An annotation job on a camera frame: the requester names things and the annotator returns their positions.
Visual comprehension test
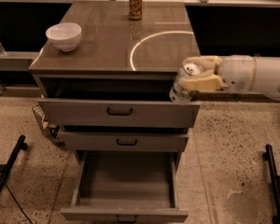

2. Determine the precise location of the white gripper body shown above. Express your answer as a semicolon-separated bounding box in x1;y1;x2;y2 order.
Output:
219;55;256;93

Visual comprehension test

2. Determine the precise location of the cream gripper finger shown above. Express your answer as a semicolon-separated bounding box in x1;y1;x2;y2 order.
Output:
178;75;223;91
184;56;222;73

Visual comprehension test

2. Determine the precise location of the green white 7up can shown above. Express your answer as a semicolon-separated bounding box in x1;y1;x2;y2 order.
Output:
169;62;202;105

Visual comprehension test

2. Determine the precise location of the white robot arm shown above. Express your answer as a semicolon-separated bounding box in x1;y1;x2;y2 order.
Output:
176;55;280;101

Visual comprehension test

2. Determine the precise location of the brown patterned soda can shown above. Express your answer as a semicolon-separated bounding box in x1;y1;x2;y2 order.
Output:
129;0;142;21

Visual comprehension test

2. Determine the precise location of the grey open bottom drawer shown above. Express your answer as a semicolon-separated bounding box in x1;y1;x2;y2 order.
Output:
61;151;189;223

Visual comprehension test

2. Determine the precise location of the grey middle drawer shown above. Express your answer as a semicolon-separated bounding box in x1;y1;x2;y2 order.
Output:
62;132;188;152

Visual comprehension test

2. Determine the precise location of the grey top drawer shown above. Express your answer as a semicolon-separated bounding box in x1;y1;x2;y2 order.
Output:
39;98;200;128

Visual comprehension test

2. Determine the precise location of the grey cabinet with brown top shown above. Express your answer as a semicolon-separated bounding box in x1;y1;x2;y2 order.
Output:
27;0;206;161

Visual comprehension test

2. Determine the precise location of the black stand leg right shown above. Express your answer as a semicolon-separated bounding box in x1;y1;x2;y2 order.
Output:
263;144;280;224

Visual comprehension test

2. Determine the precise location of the black stand leg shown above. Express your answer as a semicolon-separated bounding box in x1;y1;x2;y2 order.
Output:
263;144;280;224
0;135;28;193

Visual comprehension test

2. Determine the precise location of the white ceramic bowl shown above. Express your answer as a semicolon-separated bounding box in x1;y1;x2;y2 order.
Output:
46;22;82;51

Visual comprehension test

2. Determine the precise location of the black stand leg left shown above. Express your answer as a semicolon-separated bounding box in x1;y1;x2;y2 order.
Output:
0;135;28;193

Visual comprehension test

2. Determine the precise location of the wire basket beside cabinet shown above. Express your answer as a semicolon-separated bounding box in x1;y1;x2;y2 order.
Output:
32;105;64;147

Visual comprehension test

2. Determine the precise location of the black floor cable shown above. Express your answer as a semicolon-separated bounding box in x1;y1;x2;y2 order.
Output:
0;171;34;224

